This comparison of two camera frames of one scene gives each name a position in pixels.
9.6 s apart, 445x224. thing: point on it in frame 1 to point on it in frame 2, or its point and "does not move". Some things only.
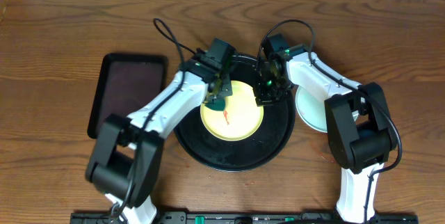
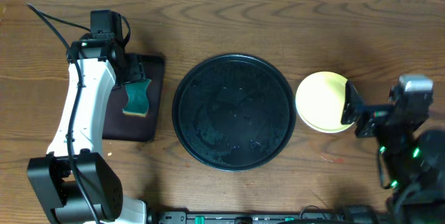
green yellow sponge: [218, 104] to [138, 103]
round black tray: [259, 150] does not move
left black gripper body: [215, 94] to [135, 74]
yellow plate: [241, 117] to [320, 101]
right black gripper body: [269, 92] to [372, 116]
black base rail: [237, 218] does not move
